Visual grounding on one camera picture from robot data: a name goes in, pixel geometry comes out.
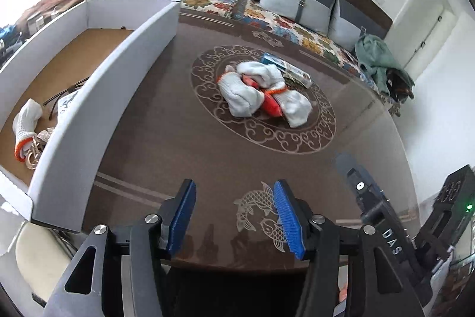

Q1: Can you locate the red fabric pouch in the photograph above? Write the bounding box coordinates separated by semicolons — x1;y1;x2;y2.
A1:
242;75;287;117

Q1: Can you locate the white knit glove orange cuff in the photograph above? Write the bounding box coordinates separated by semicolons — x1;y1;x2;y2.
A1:
12;99;43;163

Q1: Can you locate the printed card packet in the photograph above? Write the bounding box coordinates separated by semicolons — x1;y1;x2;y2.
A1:
57;90;79;123

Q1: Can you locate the white knit glove right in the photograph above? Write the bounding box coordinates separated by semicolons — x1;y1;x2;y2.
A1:
268;89;312;128

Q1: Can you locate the white knit glove left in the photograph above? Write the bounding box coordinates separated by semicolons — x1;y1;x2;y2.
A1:
217;65;264;117

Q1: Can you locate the white knit glove top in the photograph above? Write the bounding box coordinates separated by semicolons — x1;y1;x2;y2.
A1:
237;61;286;91

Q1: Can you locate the blue white medicine box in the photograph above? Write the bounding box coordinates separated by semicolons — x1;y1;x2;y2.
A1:
260;52;312;89

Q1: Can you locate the floral sofa cover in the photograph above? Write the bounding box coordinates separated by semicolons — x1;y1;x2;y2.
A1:
88;0;379;88

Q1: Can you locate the white cardboard storage box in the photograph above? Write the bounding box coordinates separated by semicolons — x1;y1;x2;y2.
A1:
1;0;180;233

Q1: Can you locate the green jacket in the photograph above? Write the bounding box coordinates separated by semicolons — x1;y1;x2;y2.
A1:
354;34;415;103

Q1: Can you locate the grey cushion far right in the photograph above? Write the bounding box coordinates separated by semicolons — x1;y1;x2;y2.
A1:
328;0;387;51

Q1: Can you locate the white door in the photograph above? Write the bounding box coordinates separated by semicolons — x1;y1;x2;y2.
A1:
385;0;456;79

